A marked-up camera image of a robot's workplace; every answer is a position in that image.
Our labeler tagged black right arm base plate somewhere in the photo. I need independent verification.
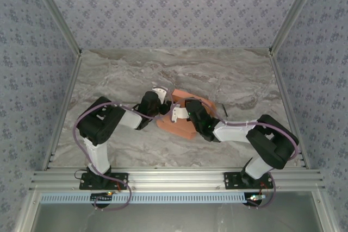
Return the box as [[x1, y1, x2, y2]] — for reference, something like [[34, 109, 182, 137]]
[[223, 171, 274, 190]]

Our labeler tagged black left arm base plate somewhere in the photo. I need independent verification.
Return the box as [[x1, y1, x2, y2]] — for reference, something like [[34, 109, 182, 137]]
[[79, 172, 129, 190]]

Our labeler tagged small circuit board adapter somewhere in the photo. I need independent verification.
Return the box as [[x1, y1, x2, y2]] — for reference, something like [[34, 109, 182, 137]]
[[90, 191, 114, 208], [246, 193, 266, 208]]

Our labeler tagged white slotted cable duct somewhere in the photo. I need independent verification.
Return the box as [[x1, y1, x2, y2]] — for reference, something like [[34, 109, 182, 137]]
[[40, 193, 252, 205]]

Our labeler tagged aluminium corner post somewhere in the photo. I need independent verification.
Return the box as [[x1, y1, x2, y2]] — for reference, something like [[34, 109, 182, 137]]
[[268, 0, 325, 57], [27, 0, 83, 56]]

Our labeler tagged aluminium lower frame beam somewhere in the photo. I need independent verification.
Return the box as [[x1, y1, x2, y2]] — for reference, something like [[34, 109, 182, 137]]
[[312, 188, 337, 232], [16, 190, 41, 232]]

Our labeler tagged long aluminium mounting rail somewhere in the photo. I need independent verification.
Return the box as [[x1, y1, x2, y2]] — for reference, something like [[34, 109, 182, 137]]
[[29, 168, 326, 192]]

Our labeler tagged pink paper box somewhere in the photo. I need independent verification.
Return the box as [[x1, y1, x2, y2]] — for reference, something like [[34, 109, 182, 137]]
[[156, 88, 218, 140]]

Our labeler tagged aluminium side rail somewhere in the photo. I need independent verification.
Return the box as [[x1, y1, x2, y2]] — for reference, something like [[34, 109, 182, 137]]
[[269, 51, 310, 169], [42, 52, 83, 172]]

